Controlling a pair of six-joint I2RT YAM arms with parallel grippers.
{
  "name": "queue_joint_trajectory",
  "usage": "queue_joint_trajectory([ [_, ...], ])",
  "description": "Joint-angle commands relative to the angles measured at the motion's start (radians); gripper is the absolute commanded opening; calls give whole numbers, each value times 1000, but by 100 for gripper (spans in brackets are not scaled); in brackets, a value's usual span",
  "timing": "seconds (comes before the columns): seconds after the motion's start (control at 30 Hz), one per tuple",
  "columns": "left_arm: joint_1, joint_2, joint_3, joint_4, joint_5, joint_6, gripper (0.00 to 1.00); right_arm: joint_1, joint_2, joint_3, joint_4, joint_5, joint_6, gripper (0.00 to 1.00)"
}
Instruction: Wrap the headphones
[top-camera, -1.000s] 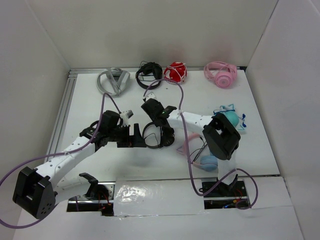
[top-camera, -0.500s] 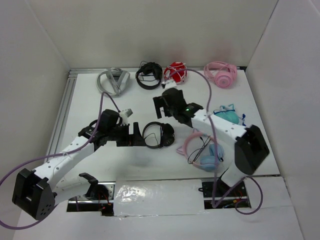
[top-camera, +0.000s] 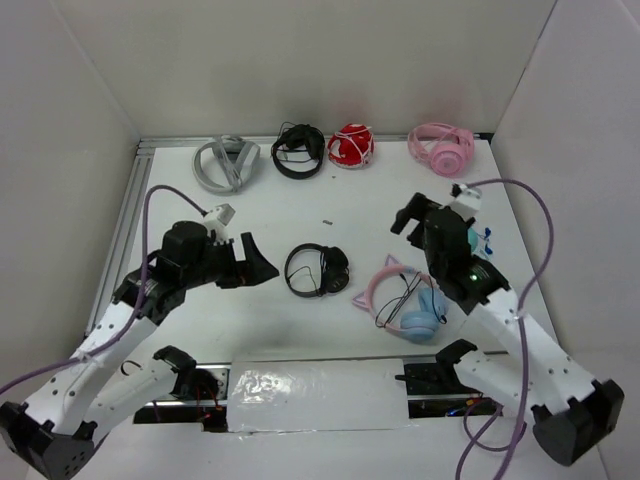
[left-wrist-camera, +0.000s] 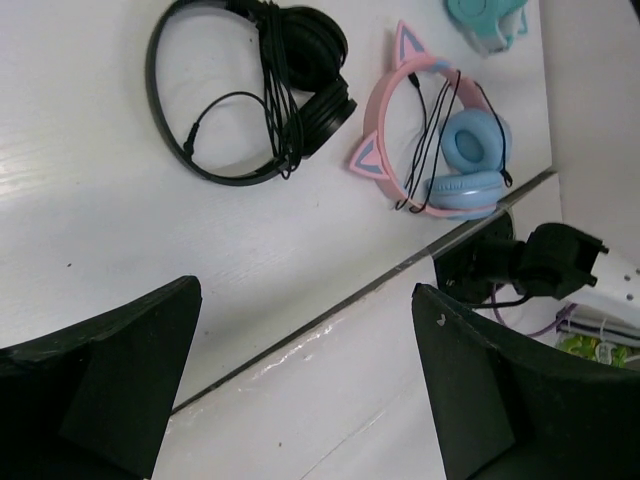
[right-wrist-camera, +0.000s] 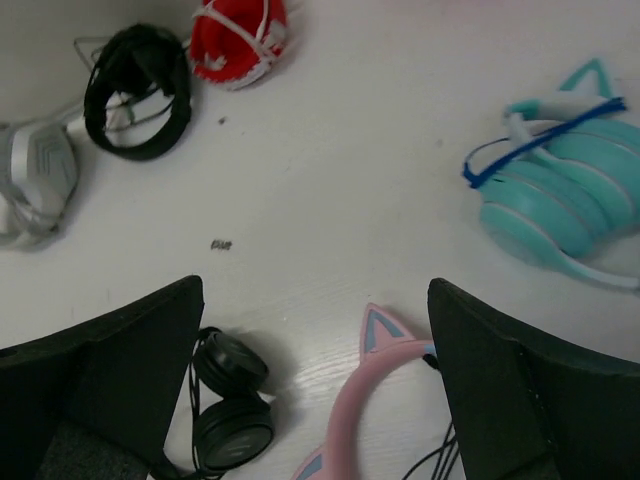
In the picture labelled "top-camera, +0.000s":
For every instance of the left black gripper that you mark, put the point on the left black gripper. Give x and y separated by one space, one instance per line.
254 270

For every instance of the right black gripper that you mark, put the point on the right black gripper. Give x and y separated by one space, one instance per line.
418 209

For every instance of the black wired headphones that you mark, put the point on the black wired headphones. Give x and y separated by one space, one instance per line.
334 269

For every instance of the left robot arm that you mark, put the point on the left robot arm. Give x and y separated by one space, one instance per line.
59 428

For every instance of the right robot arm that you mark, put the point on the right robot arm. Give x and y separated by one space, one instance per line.
568 410

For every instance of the teal headphones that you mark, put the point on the teal headphones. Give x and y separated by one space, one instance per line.
480 243

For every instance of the red white headphones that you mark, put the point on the red white headphones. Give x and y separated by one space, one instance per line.
351 147

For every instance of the pink blue cat-ear headphones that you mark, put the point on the pink blue cat-ear headphones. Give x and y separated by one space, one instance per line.
417 314

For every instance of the grey white headphones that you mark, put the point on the grey white headphones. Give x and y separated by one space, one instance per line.
237 158

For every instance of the black wrapped headphones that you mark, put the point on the black wrapped headphones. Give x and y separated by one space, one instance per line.
298 139

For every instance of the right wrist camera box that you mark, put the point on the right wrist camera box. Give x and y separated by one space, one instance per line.
466 201

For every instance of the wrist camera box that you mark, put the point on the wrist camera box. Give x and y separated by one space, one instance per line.
466 201
217 220

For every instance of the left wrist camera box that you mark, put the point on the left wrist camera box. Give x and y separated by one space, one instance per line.
217 220

